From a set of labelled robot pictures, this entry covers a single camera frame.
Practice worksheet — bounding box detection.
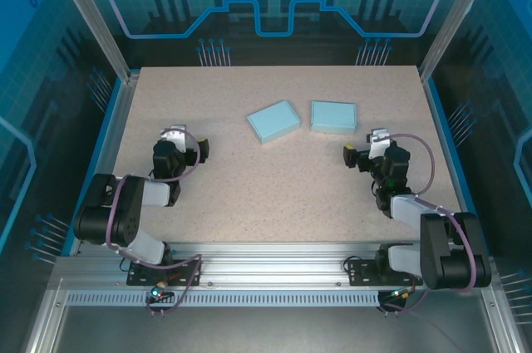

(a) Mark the aluminium frame beam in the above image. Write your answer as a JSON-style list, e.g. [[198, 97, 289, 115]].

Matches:
[[47, 240, 502, 292]]

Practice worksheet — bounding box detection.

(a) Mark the light blue paper box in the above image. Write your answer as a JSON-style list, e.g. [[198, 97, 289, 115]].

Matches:
[[245, 99, 301, 146], [309, 100, 358, 136]]

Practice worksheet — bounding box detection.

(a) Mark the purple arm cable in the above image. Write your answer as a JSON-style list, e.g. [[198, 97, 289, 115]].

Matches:
[[106, 129, 204, 316], [386, 132, 479, 316]]

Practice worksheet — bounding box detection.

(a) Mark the slotted grey cable duct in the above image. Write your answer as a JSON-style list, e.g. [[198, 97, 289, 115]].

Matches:
[[65, 290, 382, 308]]

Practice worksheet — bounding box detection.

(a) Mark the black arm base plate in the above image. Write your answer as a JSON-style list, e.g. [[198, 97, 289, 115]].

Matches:
[[346, 258, 426, 287], [126, 258, 205, 287]]

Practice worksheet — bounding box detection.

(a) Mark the small connector with green LED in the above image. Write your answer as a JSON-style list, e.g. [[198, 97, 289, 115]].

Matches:
[[144, 281, 176, 305], [378, 285, 419, 304]]

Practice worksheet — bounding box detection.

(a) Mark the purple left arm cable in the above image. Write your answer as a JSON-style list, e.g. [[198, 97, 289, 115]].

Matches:
[[106, 129, 204, 316]]

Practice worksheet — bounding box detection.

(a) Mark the aluminium frame post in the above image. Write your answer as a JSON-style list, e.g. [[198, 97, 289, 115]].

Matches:
[[44, 0, 141, 82], [417, 0, 502, 82]]

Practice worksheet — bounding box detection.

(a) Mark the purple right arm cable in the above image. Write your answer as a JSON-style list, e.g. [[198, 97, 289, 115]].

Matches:
[[386, 132, 479, 316]]

